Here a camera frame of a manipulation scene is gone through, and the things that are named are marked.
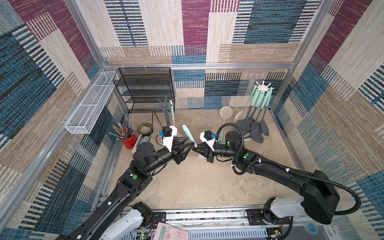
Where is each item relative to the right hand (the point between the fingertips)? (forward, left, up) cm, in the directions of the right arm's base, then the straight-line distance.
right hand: (196, 147), depth 73 cm
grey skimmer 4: (+21, -42, -11) cm, 48 cm away
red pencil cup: (+15, +41, -8) cm, 45 cm away
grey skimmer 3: (+17, -41, -21) cm, 49 cm away
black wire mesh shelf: (+51, +38, -2) cm, 64 cm away
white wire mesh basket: (+11, +52, +11) cm, 55 cm away
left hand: (-4, +2, +11) cm, 12 cm away
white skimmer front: (+14, +11, +10) cm, 21 cm away
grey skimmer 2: (+22, -33, -6) cm, 41 cm away
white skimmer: (+42, -23, -20) cm, 52 cm away
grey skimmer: (+19, -28, -9) cm, 35 cm away
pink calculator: (-32, +14, -21) cm, 41 cm away
